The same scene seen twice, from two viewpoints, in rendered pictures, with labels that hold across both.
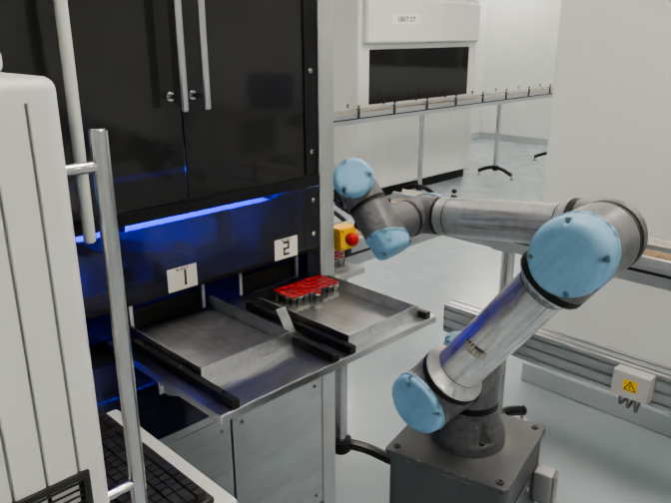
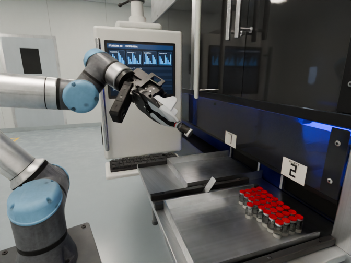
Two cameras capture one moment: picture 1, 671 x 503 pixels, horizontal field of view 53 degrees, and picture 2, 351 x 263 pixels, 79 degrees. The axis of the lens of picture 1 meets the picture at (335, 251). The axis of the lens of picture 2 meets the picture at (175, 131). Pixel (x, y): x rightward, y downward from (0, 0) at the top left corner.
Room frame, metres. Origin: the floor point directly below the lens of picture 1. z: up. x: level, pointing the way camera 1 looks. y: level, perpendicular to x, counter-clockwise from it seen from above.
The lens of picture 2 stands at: (1.75, -0.55, 1.30)
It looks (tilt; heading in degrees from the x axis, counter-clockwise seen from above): 15 degrees down; 116
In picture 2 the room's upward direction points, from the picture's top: straight up
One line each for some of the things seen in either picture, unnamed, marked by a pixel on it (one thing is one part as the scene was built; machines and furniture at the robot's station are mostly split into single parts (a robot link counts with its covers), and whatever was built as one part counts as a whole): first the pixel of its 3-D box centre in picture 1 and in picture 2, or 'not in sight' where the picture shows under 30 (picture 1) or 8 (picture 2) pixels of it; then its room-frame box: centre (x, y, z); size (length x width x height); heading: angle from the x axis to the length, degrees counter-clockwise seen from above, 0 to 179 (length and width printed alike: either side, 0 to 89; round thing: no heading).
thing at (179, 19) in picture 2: not in sight; (178, 45); (1.06, 0.91, 1.50); 0.49 x 0.01 x 0.59; 135
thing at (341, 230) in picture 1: (340, 236); not in sight; (2.00, -0.02, 0.99); 0.08 x 0.07 x 0.07; 45
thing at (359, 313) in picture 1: (336, 307); (232, 219); (1.66, 0.00, 0.90); 0.34 x 0.26 x 0.04; 44
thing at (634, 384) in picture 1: (632, 383); not in sight; (1.95, -0.97, 0.50); 0.12 x 0.05 x 0.09; 45
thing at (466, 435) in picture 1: (468, 416); (45, 249); (1.22, -0.28, 0.84); 0.15 x 0.15 x 0.10
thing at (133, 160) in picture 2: (122, 465); (145, 160); (1.09, 0.41, 0.82); 0.40 x 0.14 x 0.02; 45
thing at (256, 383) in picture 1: (278, 330); (215, 194); (1.58, 0.15, 0.87); 0.70 x 0.48 x 0.02; 135
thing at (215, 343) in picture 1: (206, 333); (211, 167); (1.51, 0.32, 0.90); 0.34 x 0.26 x 0.04; 45
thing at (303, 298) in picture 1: (315, 295); (258, 211); (1.73, 0.06, 0.90); 0.18 x 0.02 x 0.05; 134
